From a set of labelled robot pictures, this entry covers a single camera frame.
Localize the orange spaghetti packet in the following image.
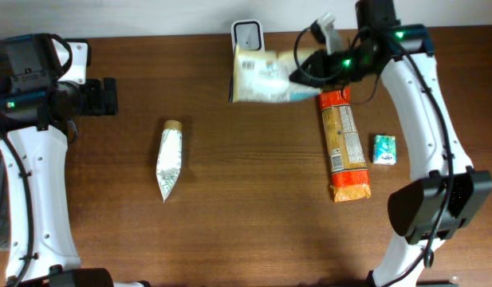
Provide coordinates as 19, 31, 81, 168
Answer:
318, 88, 371, 202

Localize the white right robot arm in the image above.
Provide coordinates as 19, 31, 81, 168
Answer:
290, 0, 492, 286

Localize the small teal tissue pack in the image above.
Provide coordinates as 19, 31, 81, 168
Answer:
372, 135, 397, 166

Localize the white barcode scanner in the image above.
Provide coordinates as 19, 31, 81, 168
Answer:
230, 19, 265, 53

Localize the black right camera cable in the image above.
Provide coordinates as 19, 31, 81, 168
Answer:
292, 26, 380, 107

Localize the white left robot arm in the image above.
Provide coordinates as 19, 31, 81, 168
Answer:
0, 33, 118, 286

